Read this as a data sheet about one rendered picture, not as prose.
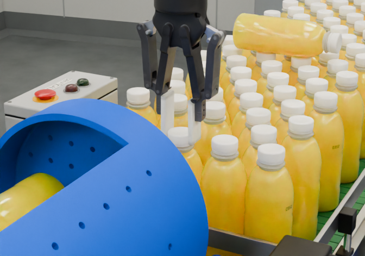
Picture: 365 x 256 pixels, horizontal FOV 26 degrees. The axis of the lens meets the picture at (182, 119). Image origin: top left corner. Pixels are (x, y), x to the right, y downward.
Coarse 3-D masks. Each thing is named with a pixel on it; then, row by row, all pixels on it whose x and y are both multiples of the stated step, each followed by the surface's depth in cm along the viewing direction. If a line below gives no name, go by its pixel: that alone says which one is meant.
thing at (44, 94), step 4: (36, 92) 132; (40, 92) 132; (44, 92) 132; (48, 92) 132; (52, 92) 132; (36, 96) 131; (40, 96) 131; (44, 96) 131; (48, 96) 131; (52, 96) 131; (44, 100) 132
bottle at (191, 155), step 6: (180, 150) 117; (186, 150) 117; (192, 150) 119; (186, 156) 117; (192, 156) 118; (198, 156) 119; (192, 162) 117; (198, 162) 118; (192, 168) 117; (198, 168) 118; (198, 174) 118; (198, 180) 118
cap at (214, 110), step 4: (208, 104) 128; (212, 104) 128; (216, 104) 128; (220, 104) 128; (224, 104) 128; (208, 108) 127; (212, 108) 127; (216, 108) 127; (220, 108) 127; (224, 108) 128; (208, 112) 127; (212, 112) 127; (216, 112) 127; (220, 112) 127; (224, 112) 128; (208, 116) 127; (212, 116) 127; (216, 116) 127; (220, 116) 127
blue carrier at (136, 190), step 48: (0, 144) 95; (48, 144) 98; (96, 144) 95; (144, 144) 87; (0, 192) 101; (96, 192) 78; (144, 192) 82; (192, 192) 89; (0, 240) 67; (48, 240) 70; (96, 240) 74; (144, 240) 80; (192, 240) 88
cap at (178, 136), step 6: (168, 132) 117; (174, 132) 117; (180, 132) 117; (186, 132) 117; (168, 138) 117; (174, 138) 116; (180, 138) 116; (186, 138) 116; (174, 144) 117; (180, 144) 117; (186, 144) 117
